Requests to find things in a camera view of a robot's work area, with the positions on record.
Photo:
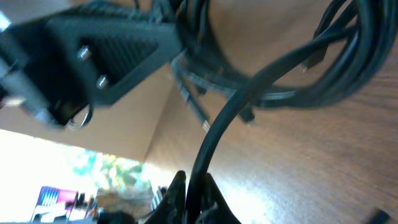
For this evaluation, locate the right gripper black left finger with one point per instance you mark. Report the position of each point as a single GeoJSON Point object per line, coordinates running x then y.
{"type": "Point", "coordinates": [172, 207]}

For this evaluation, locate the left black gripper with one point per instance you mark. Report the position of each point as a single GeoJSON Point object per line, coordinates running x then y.
{"type": "Point", "coordinates": [30, 69]}

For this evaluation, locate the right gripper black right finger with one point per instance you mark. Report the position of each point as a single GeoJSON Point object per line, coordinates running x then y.
{"type": "Point", "coordinates": [214, 209]}

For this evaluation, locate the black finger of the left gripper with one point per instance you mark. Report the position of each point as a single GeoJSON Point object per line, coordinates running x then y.
{"type": "Point", "coordinates": [105, 59]}

